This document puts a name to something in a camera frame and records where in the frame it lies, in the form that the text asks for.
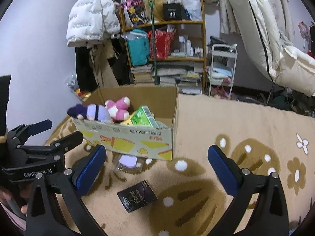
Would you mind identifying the pink plush bear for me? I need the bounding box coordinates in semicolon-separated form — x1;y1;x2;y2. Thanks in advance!
105;96;130;122

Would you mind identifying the black Face packet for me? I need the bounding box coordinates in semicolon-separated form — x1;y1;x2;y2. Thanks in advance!
117;180;158;213

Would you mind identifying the green tissue pack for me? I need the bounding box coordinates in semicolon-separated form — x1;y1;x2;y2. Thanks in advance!
130;105;158;128

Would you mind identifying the person's left hand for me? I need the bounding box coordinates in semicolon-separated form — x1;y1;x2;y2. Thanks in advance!
0;186;28;218

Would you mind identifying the purple haired plush doll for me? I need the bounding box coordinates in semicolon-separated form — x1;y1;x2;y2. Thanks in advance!
67;104;114;124

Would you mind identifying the bag of plush toys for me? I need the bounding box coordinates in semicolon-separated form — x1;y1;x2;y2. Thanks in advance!
66;74;91;100

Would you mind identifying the purple item in clear bag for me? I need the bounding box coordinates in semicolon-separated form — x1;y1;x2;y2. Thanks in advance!
113;154;145;174

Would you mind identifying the yellow plush toy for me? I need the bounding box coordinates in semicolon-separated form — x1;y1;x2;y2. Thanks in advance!
120;117;133;126

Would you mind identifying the cardboard box with yellow print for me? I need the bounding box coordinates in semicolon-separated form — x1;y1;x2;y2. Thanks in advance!
71;85;178;161

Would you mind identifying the beige hanging coat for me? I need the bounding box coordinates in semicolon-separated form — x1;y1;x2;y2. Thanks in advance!
90;40;119;88

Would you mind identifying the stack of books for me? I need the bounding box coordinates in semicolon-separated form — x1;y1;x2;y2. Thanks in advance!
131;64;154;84

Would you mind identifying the teal shopping bag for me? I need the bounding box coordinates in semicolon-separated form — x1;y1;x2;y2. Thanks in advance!
125;29;149;66

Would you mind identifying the white puffer jacket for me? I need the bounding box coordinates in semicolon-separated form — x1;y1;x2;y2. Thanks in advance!
66;0;121;47

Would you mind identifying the wooden shelf unit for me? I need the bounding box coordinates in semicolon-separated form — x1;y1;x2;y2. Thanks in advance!
135;0;207;92

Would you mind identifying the red gift bag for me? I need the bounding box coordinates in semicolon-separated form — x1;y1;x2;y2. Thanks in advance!
155;29;175;59

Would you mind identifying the white bottle on shelf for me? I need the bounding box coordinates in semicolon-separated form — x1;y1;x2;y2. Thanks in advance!
179;36;186;54

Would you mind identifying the purple black printed bag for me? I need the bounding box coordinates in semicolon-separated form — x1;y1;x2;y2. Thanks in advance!
121;0;148;28

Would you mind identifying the blonde wig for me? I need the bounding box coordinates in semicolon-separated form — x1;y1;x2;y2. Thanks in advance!
143;0;164;22

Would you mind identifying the green pole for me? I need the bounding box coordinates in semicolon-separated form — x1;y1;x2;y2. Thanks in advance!
148;0;159;85

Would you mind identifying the white rolling cart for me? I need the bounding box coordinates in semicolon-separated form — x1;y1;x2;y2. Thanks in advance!
208;44;238;100

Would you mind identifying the black box with 40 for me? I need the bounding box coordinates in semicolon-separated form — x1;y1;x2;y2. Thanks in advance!
163;3;182;21

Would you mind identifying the white plastic bag on shelf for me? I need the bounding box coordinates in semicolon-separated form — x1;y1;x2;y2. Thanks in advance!
181;0;202;21

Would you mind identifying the cream folded mattress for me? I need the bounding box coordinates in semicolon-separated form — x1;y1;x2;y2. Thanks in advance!
228;0;314;96

